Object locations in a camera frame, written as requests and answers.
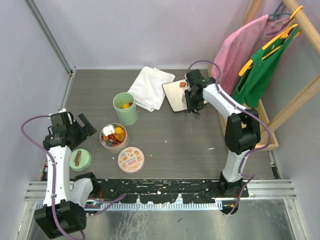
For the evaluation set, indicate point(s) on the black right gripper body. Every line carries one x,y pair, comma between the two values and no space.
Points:
197,103

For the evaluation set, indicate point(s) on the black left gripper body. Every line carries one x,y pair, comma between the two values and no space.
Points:
78,131

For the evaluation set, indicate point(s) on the red drumstick food piece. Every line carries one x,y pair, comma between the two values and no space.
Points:
110,138

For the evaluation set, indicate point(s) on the round silver tin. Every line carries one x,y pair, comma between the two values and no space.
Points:
109,145

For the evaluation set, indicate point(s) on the yellow corn cob piece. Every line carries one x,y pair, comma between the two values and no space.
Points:
118,130

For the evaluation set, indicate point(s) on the orange roasted food piece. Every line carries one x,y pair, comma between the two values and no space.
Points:
117,144

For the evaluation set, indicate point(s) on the orange crinkled food piece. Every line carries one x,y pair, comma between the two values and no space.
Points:
120,136

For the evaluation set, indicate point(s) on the tall green canister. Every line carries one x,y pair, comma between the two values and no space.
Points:
126,116

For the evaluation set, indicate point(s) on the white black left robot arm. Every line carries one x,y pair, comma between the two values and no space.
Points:
63,211

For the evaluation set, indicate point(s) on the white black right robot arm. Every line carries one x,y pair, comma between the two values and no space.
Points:
242,131

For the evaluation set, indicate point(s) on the bacon slice piece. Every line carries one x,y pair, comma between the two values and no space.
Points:
182,84

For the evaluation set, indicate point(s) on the white square plate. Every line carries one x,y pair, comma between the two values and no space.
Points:
176,95

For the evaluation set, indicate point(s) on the green canister lid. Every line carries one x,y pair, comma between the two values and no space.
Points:
80,159

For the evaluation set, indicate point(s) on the white folded cloth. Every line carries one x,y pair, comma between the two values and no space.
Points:
147,88

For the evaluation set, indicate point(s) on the round bakery tin lid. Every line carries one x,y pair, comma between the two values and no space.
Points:
131,160

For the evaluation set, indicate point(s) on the green shirt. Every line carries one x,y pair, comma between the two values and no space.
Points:
255,80

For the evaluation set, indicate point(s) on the pink shirt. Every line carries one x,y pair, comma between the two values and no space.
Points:
238,48

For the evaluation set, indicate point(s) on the yellow hanger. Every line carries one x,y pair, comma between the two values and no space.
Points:
282,35

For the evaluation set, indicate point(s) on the grey hanger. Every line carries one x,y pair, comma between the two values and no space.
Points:
276,17

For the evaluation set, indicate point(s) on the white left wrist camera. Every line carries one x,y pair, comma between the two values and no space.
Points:
63,111

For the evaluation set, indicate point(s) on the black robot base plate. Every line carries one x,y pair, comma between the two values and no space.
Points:
159,191

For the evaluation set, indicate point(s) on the aluminium rail frame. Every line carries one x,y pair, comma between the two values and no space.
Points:
261,189

